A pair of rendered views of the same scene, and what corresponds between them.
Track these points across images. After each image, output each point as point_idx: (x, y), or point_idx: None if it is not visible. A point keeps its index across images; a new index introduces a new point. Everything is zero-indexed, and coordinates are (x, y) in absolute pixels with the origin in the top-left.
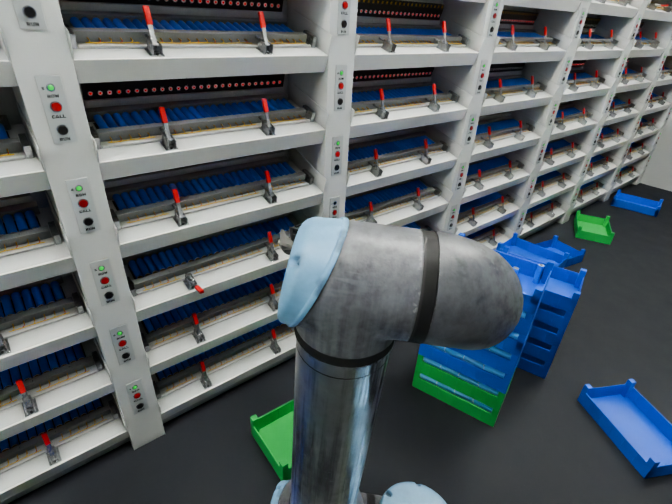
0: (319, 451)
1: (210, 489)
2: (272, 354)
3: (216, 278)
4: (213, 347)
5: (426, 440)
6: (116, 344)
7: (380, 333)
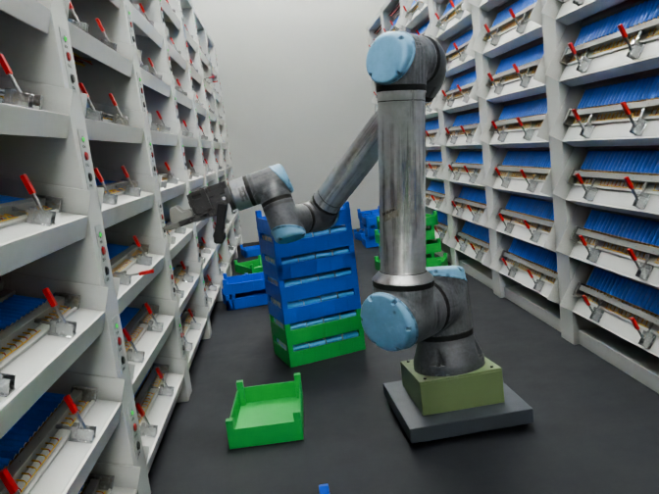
0: (418, 166)
1: (261, 478)
2: (169, 397)
3: (131, 277)
4: (146, 373)
5: (344, 373)
6: (117, 341)
7: (429, 67)
